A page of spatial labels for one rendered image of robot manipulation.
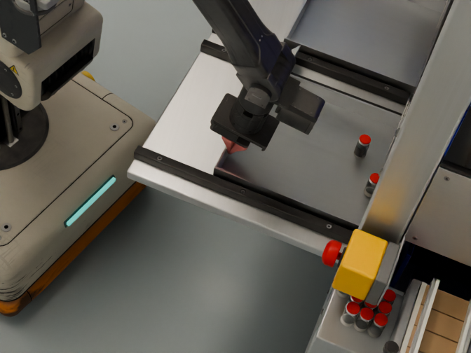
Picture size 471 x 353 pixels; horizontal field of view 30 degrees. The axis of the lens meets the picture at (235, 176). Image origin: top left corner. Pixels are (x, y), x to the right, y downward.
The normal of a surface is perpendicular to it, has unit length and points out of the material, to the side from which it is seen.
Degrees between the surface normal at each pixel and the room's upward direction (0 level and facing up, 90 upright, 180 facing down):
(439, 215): 90
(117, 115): 0
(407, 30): 0
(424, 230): 90
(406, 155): 90
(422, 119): 90
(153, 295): 0
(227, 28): 104
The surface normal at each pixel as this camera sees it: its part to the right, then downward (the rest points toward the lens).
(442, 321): 0.11, -0.57
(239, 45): -0.39, 0.84
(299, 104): 0.23, -0.25
